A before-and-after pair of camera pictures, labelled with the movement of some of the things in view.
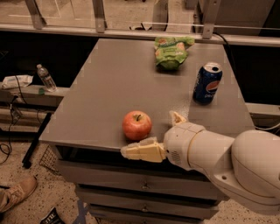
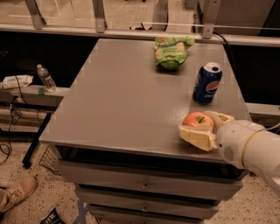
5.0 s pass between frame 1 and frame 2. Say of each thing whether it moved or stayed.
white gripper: moved
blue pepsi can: stayed
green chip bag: stayed
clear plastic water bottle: stayed
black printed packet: stayed
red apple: moved
